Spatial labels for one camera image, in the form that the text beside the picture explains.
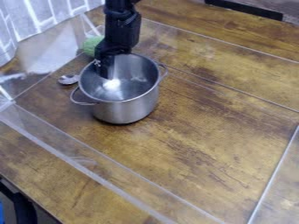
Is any stainless steel pot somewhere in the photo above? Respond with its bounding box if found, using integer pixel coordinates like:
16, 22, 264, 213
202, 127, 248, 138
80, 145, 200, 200
69, 53, 168, 124

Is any grey white patterned curtain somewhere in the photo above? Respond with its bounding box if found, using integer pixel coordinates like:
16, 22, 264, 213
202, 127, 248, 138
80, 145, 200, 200
0, 0, 105, 67

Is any clear acrylic barrier panel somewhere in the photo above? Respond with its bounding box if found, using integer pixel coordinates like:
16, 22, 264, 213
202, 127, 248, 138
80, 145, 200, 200
0, 12, 226, 224

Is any pink handled spoon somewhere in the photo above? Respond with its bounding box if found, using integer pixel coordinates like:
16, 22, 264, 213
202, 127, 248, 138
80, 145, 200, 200
58, 74, 80, 85

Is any green bumpy toy vegetable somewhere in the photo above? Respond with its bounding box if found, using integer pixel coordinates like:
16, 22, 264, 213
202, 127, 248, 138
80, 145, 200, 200
82, 36, 104, 57

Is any black bar at back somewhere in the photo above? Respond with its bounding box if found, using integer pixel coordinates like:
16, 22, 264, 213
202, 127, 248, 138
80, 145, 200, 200
204, 0, 284, 21

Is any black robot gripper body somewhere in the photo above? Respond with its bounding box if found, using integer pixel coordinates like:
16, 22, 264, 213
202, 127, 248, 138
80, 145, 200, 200
94, 0, 141, 60

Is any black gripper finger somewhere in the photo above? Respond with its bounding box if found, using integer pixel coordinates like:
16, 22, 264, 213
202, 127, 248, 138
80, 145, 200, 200
94, 55, 114, 80

